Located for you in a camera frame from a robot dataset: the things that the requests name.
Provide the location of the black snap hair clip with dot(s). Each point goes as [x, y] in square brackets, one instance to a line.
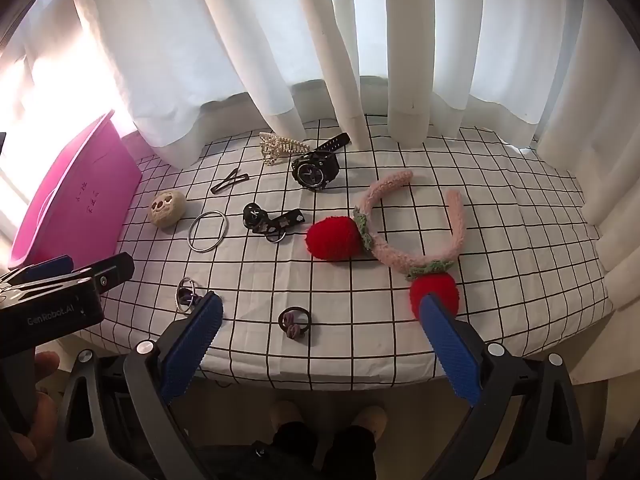
[236, 180]
[225, 181]

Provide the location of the white black checked tablecloth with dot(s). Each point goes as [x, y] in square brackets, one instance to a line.
[500, 260]

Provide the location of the pink fuzzy strawberry headband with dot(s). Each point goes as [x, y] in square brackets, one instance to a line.
[332, 237]

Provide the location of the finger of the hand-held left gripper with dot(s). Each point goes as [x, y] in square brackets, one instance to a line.
[50, 264]
[116, 265]

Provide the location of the person's left hand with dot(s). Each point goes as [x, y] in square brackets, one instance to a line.
[47, 365]

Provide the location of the silver metal bangle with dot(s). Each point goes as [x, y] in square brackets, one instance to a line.
[189, 234]

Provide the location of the beige slipper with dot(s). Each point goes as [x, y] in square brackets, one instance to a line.
[286, 415]
[371, 419]

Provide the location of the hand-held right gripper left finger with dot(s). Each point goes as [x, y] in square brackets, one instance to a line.
[192, 347]

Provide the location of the black wrist watch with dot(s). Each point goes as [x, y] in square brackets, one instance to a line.
[312, 172]

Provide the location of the gold pearl claw clip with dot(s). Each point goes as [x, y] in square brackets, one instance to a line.
[272, 152]

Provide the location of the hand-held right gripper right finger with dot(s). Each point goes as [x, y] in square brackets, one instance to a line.
[450, 350]

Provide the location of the white curtain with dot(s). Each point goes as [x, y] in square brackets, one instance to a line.
[250, 35]

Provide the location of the beige sloth face plush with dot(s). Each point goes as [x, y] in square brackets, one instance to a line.
[167, 212]

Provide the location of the pink plastic basin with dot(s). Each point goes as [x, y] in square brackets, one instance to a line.
[75, 195]

